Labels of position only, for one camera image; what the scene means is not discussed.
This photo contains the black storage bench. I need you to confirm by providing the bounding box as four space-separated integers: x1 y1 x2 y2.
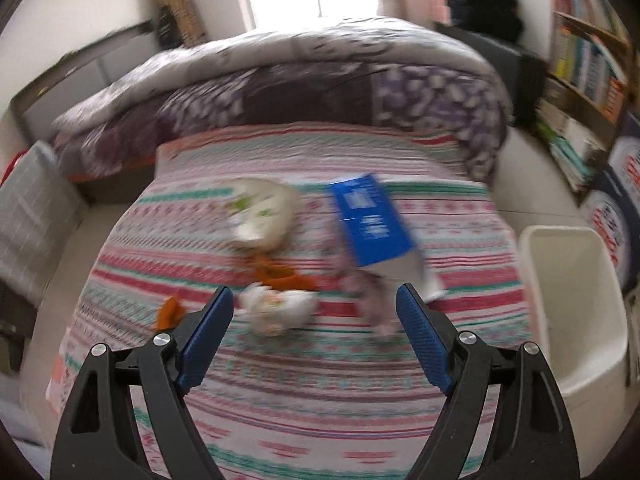
434 22 549 132

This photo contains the white plastic bin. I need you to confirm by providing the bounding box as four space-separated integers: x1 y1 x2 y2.
517 225 632 414

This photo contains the grey bed frame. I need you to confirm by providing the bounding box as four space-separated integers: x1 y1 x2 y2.
9 20 157 184

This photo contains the red cloth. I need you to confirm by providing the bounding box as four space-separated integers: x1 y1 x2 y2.
0 150 32 187

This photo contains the pink crumpled wrapper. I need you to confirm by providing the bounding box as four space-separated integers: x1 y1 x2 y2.
325 245 402 337

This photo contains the row of leaning books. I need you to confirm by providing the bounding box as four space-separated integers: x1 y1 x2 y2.
549 25 629 122

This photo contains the floral paper cup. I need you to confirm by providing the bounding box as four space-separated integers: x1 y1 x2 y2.
226 177 297 252

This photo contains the blue white cardboard box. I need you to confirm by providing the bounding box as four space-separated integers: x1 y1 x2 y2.
580 110 640 292

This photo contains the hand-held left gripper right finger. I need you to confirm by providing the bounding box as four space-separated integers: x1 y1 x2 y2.
395 282 581 480

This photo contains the purple patterned bed sheet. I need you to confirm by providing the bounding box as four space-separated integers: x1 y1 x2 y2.
52 67 512 184

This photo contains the black bag on cabinet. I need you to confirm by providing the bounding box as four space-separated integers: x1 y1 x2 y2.
446 0 524 44

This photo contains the white printed duvet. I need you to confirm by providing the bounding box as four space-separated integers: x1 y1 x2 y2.
52 16 507 132

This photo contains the tall blue milk carton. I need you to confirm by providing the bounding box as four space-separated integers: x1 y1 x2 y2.
327 173 447 304

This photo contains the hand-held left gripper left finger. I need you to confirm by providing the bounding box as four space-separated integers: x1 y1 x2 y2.
50 286 235 480

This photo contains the white tissue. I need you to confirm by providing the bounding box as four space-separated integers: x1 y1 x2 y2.
239 282 317 337

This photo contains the wooden bookshelf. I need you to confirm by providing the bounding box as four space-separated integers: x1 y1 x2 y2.
532 0 640 197

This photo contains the pile of flat books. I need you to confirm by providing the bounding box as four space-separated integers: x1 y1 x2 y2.
537 100 609 194

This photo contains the orange peel piece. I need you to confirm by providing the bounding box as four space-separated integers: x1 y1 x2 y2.
156 296 189 332
245 252 319 294

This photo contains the plaid coat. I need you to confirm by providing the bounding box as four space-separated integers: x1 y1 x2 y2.
152 0 209 52

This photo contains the grey striped covered chair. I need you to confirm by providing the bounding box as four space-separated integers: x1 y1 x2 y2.
0 141 92 307

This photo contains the patterned striped tablecloth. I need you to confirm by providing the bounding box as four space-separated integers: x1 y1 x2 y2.
47 120 532 480

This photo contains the black hanging bag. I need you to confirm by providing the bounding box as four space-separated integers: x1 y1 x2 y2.
157 5 189 52

